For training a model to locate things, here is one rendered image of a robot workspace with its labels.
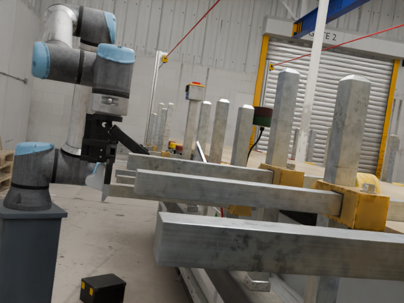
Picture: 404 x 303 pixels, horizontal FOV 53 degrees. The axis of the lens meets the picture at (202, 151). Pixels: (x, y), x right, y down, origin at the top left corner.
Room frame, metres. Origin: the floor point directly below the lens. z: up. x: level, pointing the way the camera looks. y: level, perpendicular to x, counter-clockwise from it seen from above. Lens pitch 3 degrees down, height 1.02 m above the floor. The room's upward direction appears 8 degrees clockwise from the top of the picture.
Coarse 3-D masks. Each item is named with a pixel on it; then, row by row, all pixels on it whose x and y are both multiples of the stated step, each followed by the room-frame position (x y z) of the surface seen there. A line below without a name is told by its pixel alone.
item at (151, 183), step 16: (144, 176) 0.51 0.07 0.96; (160, 176) 0.51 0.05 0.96; (176, 176) 0.52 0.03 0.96; (192, 176) 0.54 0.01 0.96; (144, 192) 0.51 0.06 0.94; (160, 192) 0.51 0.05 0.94; (176, 192) 0.52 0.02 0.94; (192, 192) 0.52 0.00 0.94; (208, 192) 0.53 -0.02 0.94; (224, 192) 0.53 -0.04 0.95; (240, 192) 0.54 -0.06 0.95; (256, 192) 0.54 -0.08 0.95; (272, 192) 0.55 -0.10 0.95; (288, 192) 0.55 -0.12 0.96; (304, 192) 0.56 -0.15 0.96; (320, 192) 0.56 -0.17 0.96; (272, 208) 0.55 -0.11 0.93; (288, 208) 0.55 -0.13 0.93; (304, 208) 0.56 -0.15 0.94; (320, 208) 0.57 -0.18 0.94; (336, 208) 0.57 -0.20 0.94; (400, 208) 0.59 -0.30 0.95
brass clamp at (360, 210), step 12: (336, 192) 0.59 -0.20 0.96; (348, 192) 0.56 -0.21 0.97; (360, 192) 0.54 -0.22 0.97; (348, 204) 0.56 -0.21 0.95; (360, 204) 0.54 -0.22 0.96; (372, 204) 0.54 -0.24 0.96; (384, 204) 0.55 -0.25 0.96; (336, 216) 0.58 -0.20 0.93; (348, 216) 0.55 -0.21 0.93; (360, 216) 0.54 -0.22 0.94; (372, 216) 0.54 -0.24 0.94; (384, 216) 0.55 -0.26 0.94; (360, 228) 0.54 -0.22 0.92; (372, 228) 0.54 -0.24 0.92; (384, 228) 0.55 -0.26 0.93
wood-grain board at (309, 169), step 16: (192, 144) 3.16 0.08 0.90; (208, 144) 3.67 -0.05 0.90; (208, 160) 2.03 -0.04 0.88; (224, 160) 1.86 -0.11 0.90; (256, 160) 2.24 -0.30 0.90; (288, 160) 2.81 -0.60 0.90; (320, 176) 1.71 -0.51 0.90; (384, 192) 1.38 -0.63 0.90; (400, 192) 1.47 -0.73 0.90; (400, 224) 0.76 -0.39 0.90
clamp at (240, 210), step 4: (228, 208) 1.06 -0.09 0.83; (232, 208) 1.03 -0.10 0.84; (236, 208) 1.03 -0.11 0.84; (240, 208) 1.03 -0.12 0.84; (244, 208) 1.03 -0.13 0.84; (248, 208) 1.03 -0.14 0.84; (232, 212) 1.03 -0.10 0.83; (236, 212) 1.03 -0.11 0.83; (240, 212) 1.03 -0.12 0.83; (244, 212) 1.03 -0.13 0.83; (248, 212) 1.03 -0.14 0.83
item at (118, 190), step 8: (112, 184) 0.99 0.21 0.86; (120, 184) 1.01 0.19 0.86; (112, 192) 0.99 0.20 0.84; (120, 192) 0.99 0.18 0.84; (128, 192) 1.00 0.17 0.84; (152, 200) 1.01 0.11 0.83; (160, 200) 1.02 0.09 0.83; (168, 200) 1.02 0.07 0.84; (176, 200) 1.03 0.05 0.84; (184, 200) 1.03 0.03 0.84; (256, 208) 1.08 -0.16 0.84
